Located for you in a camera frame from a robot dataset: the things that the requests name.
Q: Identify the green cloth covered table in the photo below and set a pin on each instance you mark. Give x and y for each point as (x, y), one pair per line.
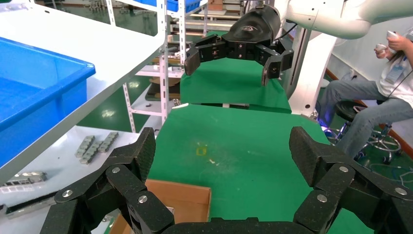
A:
(232, 84)

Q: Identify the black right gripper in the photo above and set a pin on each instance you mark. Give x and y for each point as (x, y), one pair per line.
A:
(255, 29)

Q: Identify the white metal storage rack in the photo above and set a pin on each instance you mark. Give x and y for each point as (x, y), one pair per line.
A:
(164, 64)

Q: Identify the white robot body column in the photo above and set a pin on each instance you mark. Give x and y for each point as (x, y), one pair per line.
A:
(309, 80)

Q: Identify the white handheld controller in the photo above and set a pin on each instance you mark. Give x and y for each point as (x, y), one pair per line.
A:
(380, 47)
(392, 34)

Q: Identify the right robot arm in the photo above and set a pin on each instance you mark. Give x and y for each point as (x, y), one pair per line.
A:
(322, 16)

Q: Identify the small grey connector strip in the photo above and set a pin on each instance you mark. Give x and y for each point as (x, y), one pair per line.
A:
(84, 146)
(92, 153)
(108, 142)

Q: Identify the large blue plastic bin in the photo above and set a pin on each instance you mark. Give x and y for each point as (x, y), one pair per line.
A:
(38, 93)

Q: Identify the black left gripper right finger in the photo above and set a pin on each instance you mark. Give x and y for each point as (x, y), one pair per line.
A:
(335, 181)

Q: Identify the metal shield plate with cutouts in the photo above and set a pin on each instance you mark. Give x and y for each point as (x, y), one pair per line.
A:
(24, 179)

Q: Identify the shallow cardboard box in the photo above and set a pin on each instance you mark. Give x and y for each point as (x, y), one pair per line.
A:
(187, 200)

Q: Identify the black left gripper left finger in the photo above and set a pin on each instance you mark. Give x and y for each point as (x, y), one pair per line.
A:
(125, 184)

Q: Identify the white tray board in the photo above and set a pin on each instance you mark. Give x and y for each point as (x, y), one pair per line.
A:
(58, 161)

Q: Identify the small blue storage bin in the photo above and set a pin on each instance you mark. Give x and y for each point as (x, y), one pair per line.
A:
(174, 4)

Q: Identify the black swivel stool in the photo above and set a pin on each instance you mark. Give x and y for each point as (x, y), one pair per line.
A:
(347, 111)

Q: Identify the seated operator in jeans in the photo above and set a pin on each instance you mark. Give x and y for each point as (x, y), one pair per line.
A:
(374, 113)

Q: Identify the long dark metal bar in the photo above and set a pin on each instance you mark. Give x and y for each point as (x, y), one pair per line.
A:
(29, 206)

